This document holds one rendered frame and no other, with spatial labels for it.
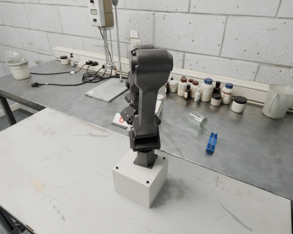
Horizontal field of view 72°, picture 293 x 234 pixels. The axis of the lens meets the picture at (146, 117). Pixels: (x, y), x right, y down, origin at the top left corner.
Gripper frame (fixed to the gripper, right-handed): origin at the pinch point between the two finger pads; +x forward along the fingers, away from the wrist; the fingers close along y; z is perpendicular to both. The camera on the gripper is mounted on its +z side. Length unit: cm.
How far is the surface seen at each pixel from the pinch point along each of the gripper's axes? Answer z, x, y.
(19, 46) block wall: 54, 67, -187
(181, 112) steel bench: -22.1, 24.7, -2.1
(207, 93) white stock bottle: -43, 27, -4
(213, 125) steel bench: -28.6, 20.2, 15.2
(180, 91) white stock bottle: -32.9, 31.2, -16.6
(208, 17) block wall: -64, 4, -33
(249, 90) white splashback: -64, 29, 8
